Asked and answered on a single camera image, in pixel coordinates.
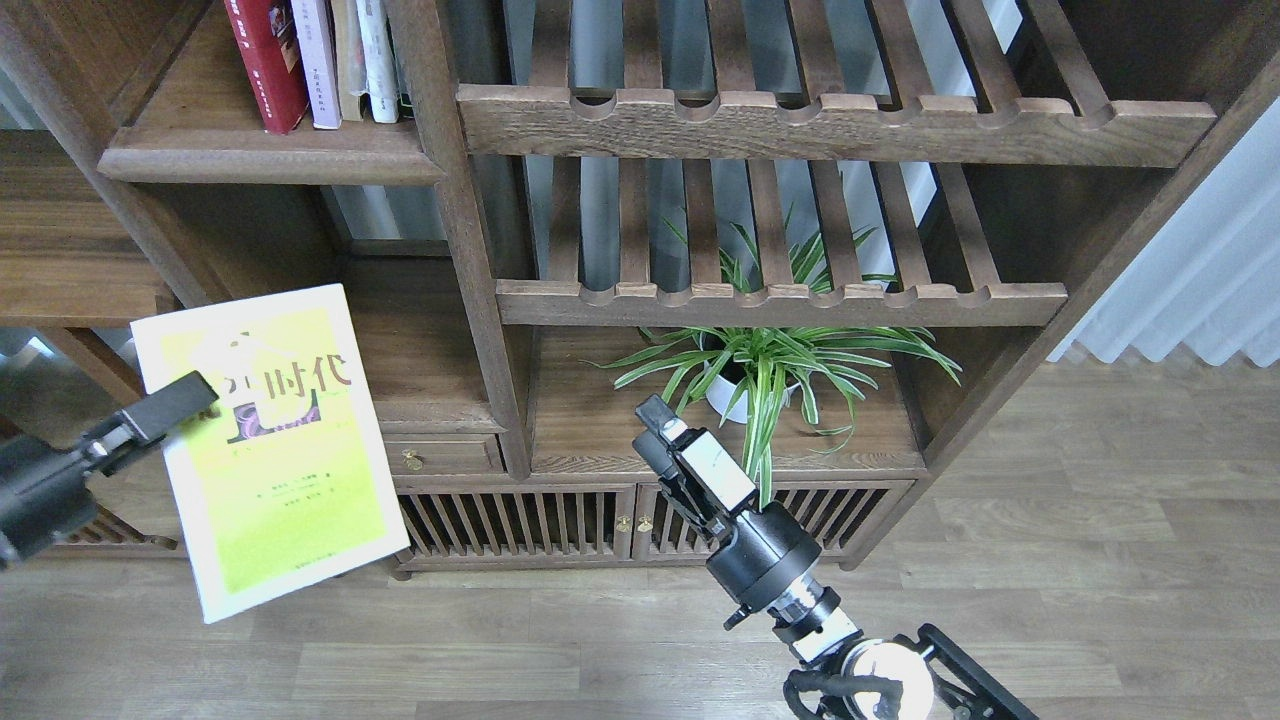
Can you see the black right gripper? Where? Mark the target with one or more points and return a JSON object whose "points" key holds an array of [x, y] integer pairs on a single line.
{"points": [[763, 558]]}

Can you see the dark wooden bookshelf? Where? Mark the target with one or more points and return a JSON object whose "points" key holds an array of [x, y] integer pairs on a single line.
{"points": [[576, 170]]}

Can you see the green spider plant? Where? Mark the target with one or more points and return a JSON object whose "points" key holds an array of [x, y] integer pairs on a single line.
{"points": [[828, 365]]}

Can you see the yellow green cover book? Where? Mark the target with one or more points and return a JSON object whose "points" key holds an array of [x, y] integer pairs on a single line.
{"points": [[285, 480]]}

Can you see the red cover book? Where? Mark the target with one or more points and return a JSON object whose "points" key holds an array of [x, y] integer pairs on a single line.
{"points": [[267, 41]]}

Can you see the upright white book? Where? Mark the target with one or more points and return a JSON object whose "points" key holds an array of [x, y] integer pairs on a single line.
{"points": [[381, 80]]}

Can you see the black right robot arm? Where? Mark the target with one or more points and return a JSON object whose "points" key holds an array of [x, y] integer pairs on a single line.
{"points": [[843, 674]]}

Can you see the white pleated curtain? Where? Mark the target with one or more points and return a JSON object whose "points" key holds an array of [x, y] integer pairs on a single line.
{"points": [[1209, 280]]}

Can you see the white lavender cover book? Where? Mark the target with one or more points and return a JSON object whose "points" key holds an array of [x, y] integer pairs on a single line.
{"points": [[314, 30]]}

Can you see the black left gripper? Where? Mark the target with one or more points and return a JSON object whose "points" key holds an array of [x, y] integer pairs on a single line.
{"points": [[44, 497]]}

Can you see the white plant pot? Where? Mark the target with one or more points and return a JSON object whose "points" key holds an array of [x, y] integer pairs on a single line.
{"points": [[725, 395]]}

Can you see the upright dark green book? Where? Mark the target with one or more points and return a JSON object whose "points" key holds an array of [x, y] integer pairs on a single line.
{"points": [[405, 103]]}

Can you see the upright beige book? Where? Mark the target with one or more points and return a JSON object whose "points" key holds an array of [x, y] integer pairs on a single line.
{"points": [[349, 60]]}

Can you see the brass drawer knob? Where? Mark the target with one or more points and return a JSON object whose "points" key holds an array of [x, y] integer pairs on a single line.
{"points": [[412, 462]]}

